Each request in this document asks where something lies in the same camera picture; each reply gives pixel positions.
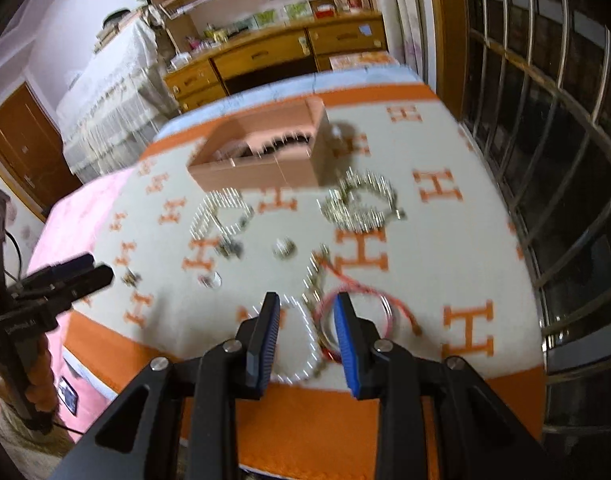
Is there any white pearl bracelet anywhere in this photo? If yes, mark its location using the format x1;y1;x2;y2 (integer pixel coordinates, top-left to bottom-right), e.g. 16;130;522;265
262;292;332;386

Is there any red string bangle bracelet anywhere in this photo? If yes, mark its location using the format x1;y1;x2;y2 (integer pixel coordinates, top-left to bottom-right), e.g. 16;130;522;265
312;253;425;363

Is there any pearl gold hair pin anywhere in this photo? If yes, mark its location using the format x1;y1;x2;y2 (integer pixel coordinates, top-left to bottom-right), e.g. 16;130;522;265
302;244;330;312

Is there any round pearl brooch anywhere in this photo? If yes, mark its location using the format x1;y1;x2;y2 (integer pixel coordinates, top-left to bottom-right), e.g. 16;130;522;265
273;237;297;260

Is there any small pearl strand necklace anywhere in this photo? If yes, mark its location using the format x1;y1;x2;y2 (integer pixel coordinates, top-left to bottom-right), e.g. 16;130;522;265
188;186;256;241

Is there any gold leaf hair comb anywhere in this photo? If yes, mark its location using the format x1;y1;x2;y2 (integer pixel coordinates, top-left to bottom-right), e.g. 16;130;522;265
317;168;407;234

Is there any black bead bracelet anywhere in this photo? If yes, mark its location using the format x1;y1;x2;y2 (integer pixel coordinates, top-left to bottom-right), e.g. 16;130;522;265
254;130;314;156

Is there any pink jewelry box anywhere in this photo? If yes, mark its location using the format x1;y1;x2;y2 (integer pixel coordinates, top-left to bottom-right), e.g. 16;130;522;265
187;96;331;192

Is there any left hand orange glove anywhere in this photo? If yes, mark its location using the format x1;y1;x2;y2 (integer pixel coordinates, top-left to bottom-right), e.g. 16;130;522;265
0;335;58;413

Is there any small gold earring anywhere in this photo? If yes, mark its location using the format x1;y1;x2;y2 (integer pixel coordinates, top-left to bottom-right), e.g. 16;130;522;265
121;269;142;288

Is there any orange white H blanket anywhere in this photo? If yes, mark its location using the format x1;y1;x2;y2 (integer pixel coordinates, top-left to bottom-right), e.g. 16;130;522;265
59;83;547;480

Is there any brown wooden door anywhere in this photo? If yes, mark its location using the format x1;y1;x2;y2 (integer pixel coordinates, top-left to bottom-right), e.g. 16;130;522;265
0;82;82;218

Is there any piano under white cloth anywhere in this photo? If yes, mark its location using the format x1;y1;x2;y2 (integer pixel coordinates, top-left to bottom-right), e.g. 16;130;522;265
56;6;179;183

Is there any light blue bed sheet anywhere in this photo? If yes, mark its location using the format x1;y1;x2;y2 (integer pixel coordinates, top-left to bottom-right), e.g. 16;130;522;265
154;65;423;142

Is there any book stack near desk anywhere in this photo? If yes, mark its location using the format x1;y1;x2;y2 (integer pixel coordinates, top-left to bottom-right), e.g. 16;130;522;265
329;51;399;70

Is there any wooden desk with drawers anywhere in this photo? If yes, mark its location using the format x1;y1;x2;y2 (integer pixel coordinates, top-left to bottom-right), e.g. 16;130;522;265
164;11;388;113

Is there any metal window grille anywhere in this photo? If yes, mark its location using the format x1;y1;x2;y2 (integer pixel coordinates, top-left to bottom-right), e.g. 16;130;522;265
464;0;611;437

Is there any white curtain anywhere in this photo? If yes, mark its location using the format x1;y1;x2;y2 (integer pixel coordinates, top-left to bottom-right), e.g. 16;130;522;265
371;0;438;90

